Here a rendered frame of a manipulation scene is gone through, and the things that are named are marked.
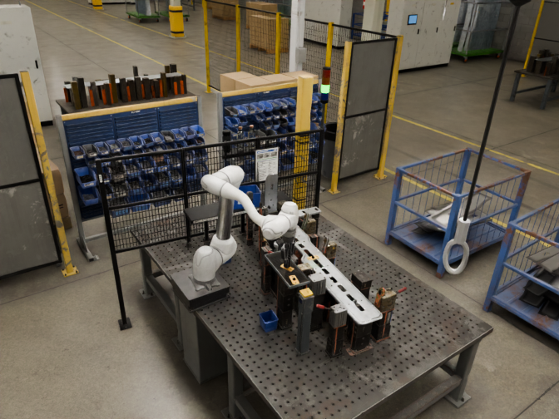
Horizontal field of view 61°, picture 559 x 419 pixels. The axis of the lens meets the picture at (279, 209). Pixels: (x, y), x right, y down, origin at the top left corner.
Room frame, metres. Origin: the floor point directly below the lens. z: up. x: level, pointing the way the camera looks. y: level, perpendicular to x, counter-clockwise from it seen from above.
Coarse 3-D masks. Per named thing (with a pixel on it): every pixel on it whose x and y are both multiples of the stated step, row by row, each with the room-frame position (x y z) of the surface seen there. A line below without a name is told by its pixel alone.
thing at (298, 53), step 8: (296, 0) 7.96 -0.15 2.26; (304, 0) 8.02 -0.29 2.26; (296, 8) 7.95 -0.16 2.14; (304, 8) 8.02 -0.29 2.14; (296, 16) 7.94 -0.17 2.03; (296, 24) 7.94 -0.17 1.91; (296, 32) 7.94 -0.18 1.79; (296, 40) 7.94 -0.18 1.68; (296, 48) 7.92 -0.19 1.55; (304, 48) 7.93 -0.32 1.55; (296, 56) 7.91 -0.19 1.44; (304, 56) 7.93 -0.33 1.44; (296, 64) 7.94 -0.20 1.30
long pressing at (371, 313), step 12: (300, 240) 3.01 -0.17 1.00; (300, 252) 2.85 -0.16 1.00; (312, 252) 2.85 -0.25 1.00; (312, 264) 2.70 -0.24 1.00; (324, 264) 2.70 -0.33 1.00; (336, 276) 2.57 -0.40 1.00; (336, 288) 2.44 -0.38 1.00; (348, 288) 2.44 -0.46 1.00; (336, 300) 2.33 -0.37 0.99; (348, 300) 2.32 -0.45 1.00; (360, 300) 2.33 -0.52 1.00; (348, 312) 2.21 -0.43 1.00; (360, 312) 2.22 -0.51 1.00; (372, 312) 2.22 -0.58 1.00; (360, 324) 2.12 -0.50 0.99
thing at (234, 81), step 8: (232, 72) 6.95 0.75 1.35; (240, 72) 6.97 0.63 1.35; (288, 72) 7.07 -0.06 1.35; (296, 72) 7.09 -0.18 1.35; (304, 72) 7.11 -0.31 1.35; (224, 80) 6.75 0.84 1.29; (232, 80) 6.58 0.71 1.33; (240, 80) 6.51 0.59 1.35; (248, 80) 6.53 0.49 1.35; (256, 80) 6.54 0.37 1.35; (264, 80) 6.56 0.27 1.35; (272, 80) 6.57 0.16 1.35; (280, 80) 6.59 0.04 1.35; (288, 80) 6.61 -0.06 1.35; (296, 80) 6.73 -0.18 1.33; (224, 88) 6.75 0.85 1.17; (232, 88) 6.58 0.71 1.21; (240, 88) 6.41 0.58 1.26; (248, 88) 6.27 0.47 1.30
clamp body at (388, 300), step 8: (376, 296) 2.34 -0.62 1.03; (384, 296) 2.30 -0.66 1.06; (392, 296) 2.31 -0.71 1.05; (384, 304) 2.29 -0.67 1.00; (392, 304) 2.32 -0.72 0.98; (384, 312) 2.29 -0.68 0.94; (392, 312) 2.35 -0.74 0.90; (384, 320) 2.31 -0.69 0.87; (376, 328) 2.30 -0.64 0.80; (384, 328) 2.31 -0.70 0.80; (376, 336) 2.29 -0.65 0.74; (384, 336) 2.31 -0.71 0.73
